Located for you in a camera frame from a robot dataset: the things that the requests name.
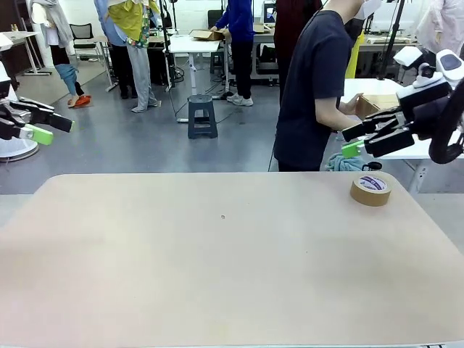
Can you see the mannequin with grey scarf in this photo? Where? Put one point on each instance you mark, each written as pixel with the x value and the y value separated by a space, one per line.
pixel 58 32

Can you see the person's right forearm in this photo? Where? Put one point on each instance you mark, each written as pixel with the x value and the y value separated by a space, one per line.
pixel 335 121

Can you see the white face mask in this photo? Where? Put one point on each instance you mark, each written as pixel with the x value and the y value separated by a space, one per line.
pixel 369 8

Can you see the white air purifier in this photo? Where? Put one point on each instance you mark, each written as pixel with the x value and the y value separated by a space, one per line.
pixel 16 150

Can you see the person's left hand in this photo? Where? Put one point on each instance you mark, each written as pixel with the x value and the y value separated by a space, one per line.
pixel 351 105

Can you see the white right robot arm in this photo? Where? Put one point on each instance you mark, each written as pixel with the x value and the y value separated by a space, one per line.
pixel 451 67

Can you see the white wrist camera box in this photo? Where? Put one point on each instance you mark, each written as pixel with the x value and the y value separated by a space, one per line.
pixel 417 65
pixel 4 40

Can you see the brown packing tape roll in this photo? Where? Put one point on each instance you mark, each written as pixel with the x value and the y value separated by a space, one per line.
pixel 371 190

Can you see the person in dark red top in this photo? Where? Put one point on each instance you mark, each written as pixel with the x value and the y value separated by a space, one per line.
pixel 290 32

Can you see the orange slippers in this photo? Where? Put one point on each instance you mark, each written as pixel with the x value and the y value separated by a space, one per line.
pixel 80 102

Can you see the dark grey plastic stool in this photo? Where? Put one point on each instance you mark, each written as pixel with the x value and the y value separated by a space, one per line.
pixel 202 116

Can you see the white standing desk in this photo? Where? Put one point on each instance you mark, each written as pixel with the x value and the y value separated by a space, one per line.
pixel 194 47

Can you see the black mesh office chair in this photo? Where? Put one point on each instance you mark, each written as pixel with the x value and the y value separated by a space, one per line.
pixel 84 40

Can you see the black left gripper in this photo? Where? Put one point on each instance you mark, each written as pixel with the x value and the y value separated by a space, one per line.
pixel 7 114

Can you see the mannequin with yellow shirt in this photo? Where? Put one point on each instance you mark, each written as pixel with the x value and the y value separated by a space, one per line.
pixel 139 54

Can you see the pale pink garment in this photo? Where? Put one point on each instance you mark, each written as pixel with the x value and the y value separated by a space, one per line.
pixel 442 25

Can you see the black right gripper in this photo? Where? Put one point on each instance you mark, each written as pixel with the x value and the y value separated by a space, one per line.
pixel 427 108

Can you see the person in light blue shirt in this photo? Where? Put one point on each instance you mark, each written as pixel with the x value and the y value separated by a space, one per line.
pixel 117 61

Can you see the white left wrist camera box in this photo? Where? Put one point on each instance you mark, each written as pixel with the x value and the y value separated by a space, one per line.
pixel 4 40

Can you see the person in blue sweater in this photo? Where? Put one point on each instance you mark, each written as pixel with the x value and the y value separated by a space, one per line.
pixel 239 43

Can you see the teal cloth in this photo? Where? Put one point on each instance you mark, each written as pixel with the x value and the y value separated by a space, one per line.
pixel 342 163

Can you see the black tripod stand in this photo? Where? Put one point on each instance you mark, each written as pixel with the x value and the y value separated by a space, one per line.
pixel 393 36

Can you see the small black object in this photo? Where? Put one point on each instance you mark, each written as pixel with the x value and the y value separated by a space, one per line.
pixel 372 166

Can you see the person in navy T-shirt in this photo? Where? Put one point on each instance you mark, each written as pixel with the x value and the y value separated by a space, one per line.
pixel 311 90

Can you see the brown cardboard shipping box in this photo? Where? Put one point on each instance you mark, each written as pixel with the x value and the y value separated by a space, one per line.
pixel 377 105

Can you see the white desk with grey legs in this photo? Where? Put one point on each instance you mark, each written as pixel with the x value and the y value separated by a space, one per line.
pixel 20 36

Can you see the white side table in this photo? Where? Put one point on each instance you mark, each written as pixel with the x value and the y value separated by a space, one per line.
pixel 406 156

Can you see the open flat cardboard box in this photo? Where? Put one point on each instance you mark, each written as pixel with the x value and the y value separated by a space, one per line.
pixel 208 34

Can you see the computer monitor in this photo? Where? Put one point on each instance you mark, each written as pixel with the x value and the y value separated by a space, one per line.
pixel 270 11

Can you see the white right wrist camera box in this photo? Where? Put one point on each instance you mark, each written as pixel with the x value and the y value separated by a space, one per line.
pixel 417 65

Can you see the person in yellow-green apron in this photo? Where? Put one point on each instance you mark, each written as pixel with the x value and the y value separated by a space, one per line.
pixel 357 54

